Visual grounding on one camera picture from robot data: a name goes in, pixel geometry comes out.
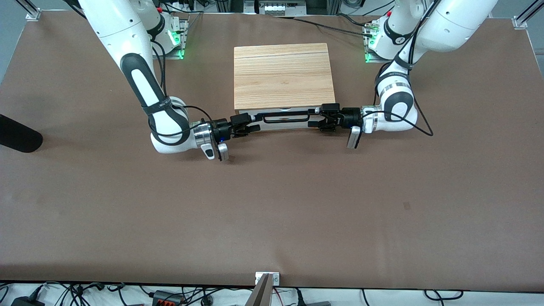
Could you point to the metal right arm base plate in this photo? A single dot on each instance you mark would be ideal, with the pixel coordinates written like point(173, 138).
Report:
point(180, 34)

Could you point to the silver table edge bracket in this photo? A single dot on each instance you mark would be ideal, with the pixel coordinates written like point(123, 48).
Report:
point(276, 278)

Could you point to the wooden camera stand post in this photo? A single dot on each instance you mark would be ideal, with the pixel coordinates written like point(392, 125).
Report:
point(261, 295)

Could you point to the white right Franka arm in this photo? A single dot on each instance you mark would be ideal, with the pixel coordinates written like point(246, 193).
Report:
point(119, 29)

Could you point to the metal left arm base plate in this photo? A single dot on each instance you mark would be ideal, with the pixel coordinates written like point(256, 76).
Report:
point(369, 53)

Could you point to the black ribbed foam cylinder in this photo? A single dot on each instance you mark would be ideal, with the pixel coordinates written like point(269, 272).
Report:
point(17, 136)

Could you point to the white power strip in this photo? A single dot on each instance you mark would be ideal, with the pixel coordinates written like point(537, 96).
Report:
point(276, 7)

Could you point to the white fronted wooden drawer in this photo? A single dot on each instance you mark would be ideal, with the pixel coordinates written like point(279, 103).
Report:
point(280, 126)

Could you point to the black red connector box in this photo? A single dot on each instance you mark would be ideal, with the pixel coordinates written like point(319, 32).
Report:
point(166, 298)

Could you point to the black power adapter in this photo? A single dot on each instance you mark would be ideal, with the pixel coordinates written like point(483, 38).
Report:
point(25, 302)

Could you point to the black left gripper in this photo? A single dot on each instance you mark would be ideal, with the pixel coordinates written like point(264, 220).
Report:
point(351, 117)

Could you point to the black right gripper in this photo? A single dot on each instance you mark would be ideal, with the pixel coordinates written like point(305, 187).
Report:
point(222, 130)

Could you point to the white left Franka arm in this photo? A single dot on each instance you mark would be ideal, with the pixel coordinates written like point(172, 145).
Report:
point(450, 25)

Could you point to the grey power adapter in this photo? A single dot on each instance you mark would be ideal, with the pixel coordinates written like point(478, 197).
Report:
point(318, 303)

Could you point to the light wooden drawer cabinet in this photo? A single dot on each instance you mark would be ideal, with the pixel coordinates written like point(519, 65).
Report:
point(280, 76)

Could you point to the aluminium corner bracket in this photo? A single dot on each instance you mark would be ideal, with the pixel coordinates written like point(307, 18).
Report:
point(520, 22)
point(33, 15)

